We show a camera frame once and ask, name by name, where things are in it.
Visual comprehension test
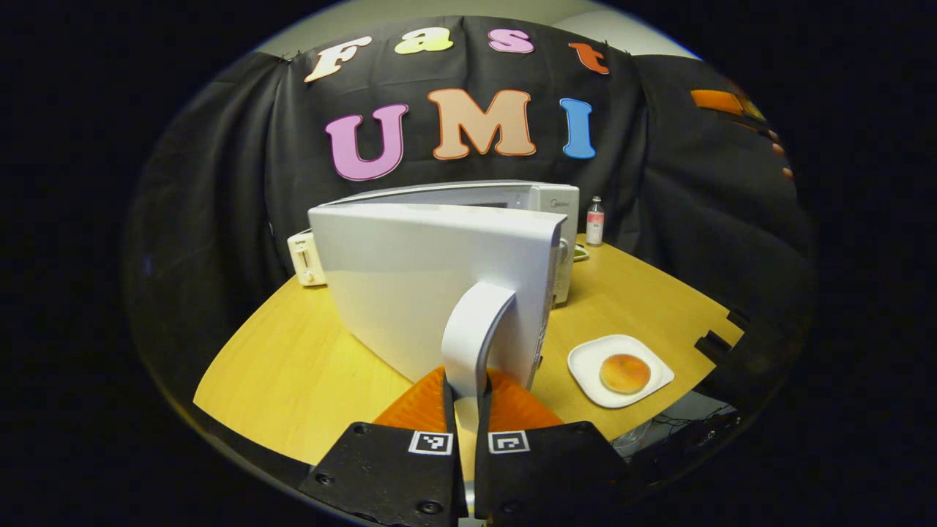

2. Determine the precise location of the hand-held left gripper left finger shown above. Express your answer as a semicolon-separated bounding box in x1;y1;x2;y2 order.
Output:
298;366;469;527

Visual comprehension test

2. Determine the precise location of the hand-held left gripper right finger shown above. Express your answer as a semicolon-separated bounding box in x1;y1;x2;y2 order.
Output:
472;368;638;524

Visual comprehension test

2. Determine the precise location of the white plate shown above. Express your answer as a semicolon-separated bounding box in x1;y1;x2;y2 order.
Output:
567;334;675;409

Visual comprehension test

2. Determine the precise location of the white microwave oven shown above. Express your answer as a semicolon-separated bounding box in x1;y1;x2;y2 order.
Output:
307;181;581;433

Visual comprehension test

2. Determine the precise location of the round bread bun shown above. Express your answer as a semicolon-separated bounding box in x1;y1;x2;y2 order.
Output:
600;354;652;395

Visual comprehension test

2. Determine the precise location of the small bottle with red label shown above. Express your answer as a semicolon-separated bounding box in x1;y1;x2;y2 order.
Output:
586;195;605;247

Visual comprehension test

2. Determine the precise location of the white toaster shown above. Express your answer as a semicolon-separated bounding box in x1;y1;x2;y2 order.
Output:
287;230;328;287

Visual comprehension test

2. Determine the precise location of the black table edge clamp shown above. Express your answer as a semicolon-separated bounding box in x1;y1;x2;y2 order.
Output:
694;331;733;359

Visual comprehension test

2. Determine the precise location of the tangle of cables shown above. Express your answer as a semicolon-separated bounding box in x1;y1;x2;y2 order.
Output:
626;408;739;449

